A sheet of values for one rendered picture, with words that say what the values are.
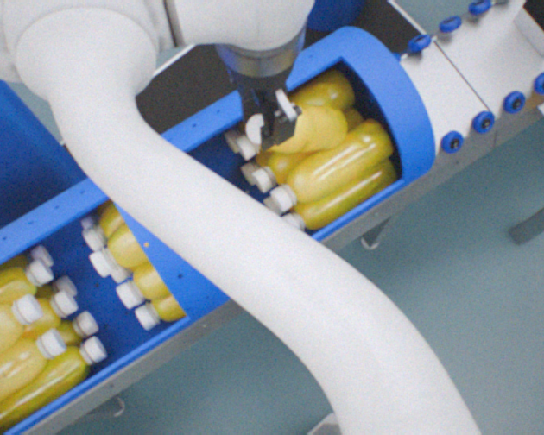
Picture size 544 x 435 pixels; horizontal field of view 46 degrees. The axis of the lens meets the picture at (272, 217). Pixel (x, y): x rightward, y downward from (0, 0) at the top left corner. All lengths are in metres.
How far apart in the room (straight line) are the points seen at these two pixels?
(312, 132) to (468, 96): 0.51
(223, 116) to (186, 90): 1.22
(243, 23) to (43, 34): 0.15
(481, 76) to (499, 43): 0.09
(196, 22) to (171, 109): 1.65
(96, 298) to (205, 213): 0.82
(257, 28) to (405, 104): 0.48
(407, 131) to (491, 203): 1.34
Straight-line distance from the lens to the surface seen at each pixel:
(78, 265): 1.19
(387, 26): 2.32
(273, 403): 2.09
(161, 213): 0.40
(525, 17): 1.43
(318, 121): 0.93
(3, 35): 0.52
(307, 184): 1.01
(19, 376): 1.03
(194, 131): 0.97
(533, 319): 2.27
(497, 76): 1.39
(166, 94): 2.19
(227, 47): 0.60
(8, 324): 0.99
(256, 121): 0.86
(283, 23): 0.54
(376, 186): 1.09
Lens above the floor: 2.09
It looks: 75 degrees down
